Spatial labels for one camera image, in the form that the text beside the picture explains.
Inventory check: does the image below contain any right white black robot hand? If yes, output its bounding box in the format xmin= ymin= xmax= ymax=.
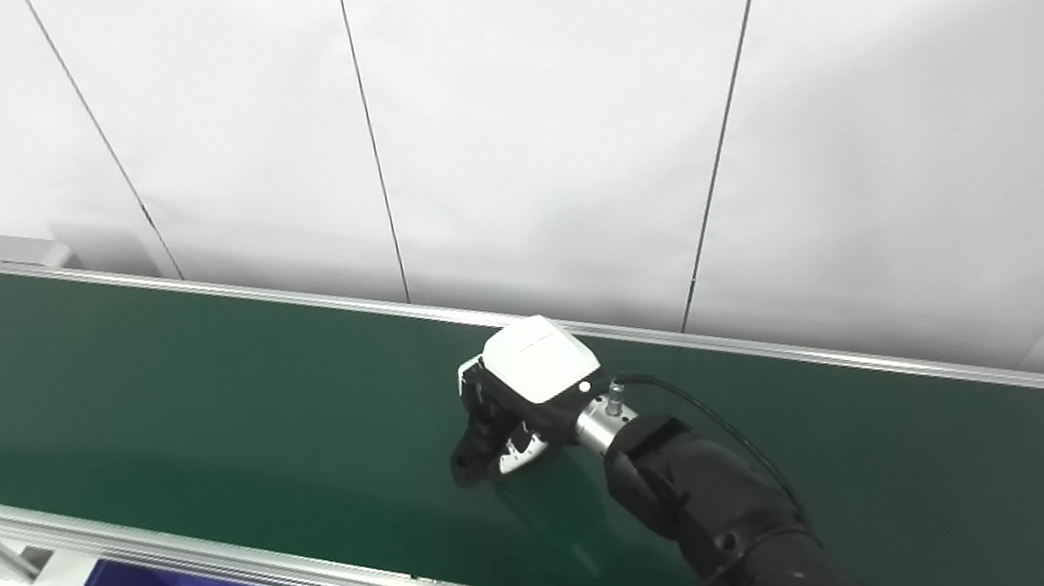
xmin=449 ymin=308 xmax=622 ymax=483

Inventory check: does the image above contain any black flange part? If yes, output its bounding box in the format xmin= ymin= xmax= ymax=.
xmin=445 ymin=407 xmax=507 ymax=489

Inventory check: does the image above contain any green conveyor belt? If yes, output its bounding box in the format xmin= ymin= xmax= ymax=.
xmin=0 ymin=125 xmax=1044 ymax=586
xmin=0 ymin=95 xmax=1044 ymax=586

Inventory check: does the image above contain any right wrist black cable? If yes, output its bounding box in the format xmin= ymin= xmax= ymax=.
xmin=604 ymin=351 xmax=817 ymax=562

